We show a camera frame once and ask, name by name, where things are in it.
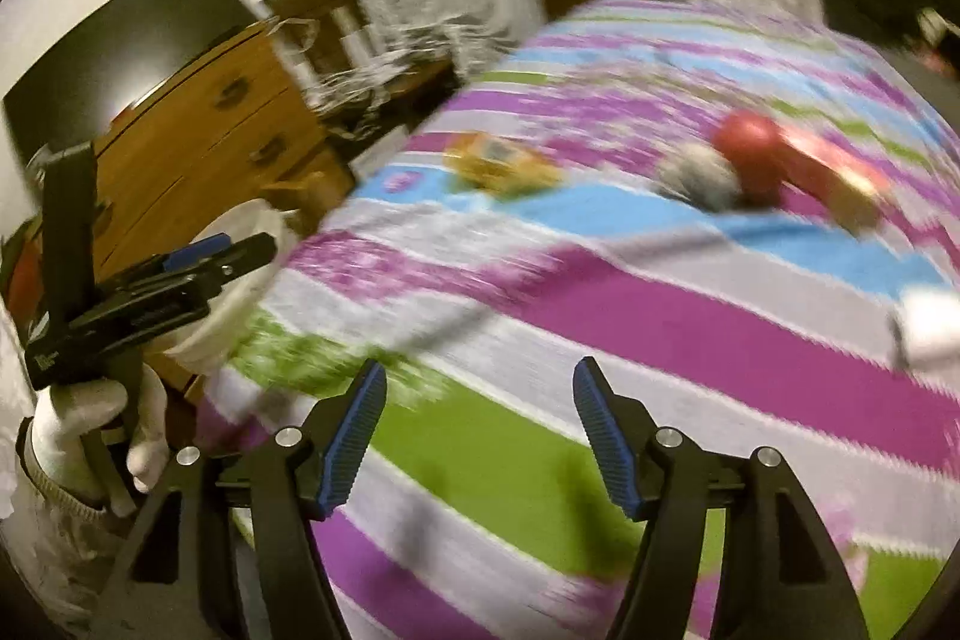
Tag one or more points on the striped floral bed sheet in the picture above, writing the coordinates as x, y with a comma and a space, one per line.
600, 310

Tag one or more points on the orange snack wrapper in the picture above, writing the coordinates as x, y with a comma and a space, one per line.
499, 164

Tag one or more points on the person's left hand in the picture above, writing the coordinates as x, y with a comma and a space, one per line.
75, 415

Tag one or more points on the red cardboard box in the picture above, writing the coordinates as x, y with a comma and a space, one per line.
825, 168

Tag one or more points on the dark wooden chair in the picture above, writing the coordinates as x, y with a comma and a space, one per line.
296, 10

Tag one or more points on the white router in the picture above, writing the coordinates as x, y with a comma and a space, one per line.
349, 33

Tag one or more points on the black monitor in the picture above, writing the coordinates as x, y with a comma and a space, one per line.
127, 48

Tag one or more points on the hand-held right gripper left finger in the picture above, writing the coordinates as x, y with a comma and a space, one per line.
352, 437

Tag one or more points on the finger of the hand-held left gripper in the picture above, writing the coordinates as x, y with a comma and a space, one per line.
195, 248
232, 261

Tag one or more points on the crumpled white tissue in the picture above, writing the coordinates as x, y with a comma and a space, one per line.
697, 175

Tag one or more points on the bin with white liner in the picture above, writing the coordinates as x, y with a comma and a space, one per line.
240, 310

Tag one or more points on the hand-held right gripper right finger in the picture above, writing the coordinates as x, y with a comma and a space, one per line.
607, 437

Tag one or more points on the wooden dresser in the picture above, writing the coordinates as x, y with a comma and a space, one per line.
225, 145

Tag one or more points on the red apple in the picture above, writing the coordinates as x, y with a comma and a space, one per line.
750, 149

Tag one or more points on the person's left forearm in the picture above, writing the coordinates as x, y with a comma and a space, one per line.
52, 557

